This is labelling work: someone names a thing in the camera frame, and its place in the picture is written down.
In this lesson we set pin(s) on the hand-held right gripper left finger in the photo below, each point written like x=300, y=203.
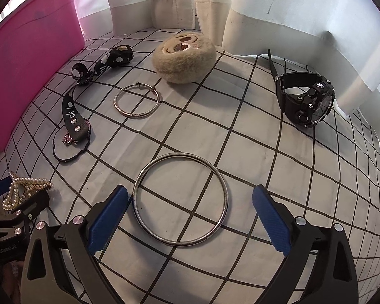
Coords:
x=109, y=218

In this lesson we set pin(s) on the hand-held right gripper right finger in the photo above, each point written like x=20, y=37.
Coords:
x=270, y=218

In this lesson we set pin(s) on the gold pearl hair clip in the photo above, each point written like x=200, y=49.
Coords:
x=28, y=185

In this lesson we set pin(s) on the large silver bangle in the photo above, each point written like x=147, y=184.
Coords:
x=180, y=155

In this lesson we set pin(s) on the white black grid cloth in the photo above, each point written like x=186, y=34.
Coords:
x=247, y=164

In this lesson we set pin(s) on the small thin metal bangle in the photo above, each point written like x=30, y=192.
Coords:
x=133, y=116

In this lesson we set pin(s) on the black digital wristwatch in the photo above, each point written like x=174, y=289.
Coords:
x=304, y=101

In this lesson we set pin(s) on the pink plastic box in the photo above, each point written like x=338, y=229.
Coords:
x=25, y=69

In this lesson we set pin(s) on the beige fuzzy plush pouch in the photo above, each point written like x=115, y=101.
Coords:
x=183, y=66

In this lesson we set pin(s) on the white curtain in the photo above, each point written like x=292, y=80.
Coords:
x=129, y=3
x=304, y=22

